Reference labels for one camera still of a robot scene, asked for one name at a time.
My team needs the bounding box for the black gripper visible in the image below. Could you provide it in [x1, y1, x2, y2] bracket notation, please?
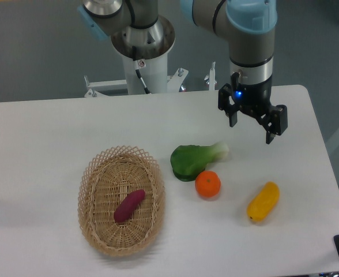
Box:
[218, 76, 288, 144]

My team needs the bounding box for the purple sweet potato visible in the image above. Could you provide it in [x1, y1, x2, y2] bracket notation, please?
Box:
[114, 189, 145, 223]

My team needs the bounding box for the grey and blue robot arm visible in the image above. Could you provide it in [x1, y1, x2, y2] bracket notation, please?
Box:
[77, 1, 288, 143]

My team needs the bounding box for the oval woven wicker basket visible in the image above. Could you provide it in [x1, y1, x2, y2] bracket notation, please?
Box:
[78, 146, 165, 257]

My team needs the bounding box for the green bok choy toy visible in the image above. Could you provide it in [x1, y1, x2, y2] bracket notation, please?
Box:
[170, 142, 229, 182]

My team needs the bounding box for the orange tangerine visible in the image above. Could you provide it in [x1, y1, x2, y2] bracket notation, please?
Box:
[195, 171, 221, 198]

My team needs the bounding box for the yellow mango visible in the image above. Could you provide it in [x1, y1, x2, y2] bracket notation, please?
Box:
[247, 182, 280, 222]

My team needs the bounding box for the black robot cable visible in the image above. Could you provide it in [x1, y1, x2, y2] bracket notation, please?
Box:
[131, 46, 151, 95]

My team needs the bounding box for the white metal base frame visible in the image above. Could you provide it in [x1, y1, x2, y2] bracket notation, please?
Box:
[84, 61, 217, 98]

